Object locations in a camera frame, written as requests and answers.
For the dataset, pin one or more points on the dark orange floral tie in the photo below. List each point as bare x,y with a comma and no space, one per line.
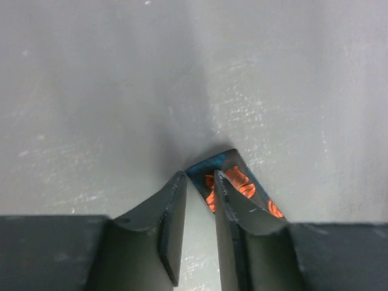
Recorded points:
240,176

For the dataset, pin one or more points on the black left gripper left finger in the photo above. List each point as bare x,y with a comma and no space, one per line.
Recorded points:
144,246

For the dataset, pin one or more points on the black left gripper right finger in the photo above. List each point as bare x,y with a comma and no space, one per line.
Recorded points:
255,250

